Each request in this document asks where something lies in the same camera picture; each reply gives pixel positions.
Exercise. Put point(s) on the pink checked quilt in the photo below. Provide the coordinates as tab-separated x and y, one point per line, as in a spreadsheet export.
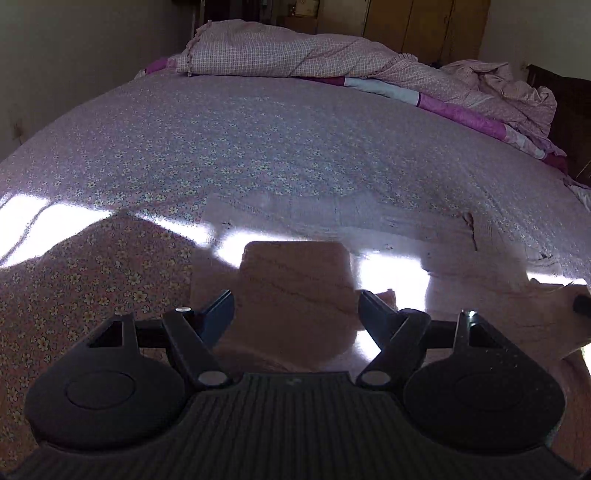
277	50

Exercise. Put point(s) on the white textured towel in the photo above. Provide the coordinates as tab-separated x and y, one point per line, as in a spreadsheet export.
295	277

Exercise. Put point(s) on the floral bedsheet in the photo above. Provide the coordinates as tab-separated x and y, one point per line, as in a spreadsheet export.
277	138

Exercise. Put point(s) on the wooden wardrobe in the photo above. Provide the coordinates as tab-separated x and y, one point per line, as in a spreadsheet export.
425	27

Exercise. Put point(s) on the wooden dresser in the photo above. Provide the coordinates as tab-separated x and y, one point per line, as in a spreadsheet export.
323	25

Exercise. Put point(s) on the dark wooden headboard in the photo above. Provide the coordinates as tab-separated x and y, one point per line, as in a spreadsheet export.
572	115

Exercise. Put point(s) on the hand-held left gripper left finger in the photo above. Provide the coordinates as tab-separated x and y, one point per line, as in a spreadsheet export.
217	314

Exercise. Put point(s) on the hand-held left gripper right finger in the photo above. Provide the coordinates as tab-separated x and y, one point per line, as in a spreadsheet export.
374	314

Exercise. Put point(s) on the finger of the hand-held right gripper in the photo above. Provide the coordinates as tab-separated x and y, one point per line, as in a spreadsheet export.
582	305

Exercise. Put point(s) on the white pillow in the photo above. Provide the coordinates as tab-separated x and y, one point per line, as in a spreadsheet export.
582	196

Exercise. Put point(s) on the pink and white folded quilt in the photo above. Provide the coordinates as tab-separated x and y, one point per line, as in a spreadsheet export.
461	115

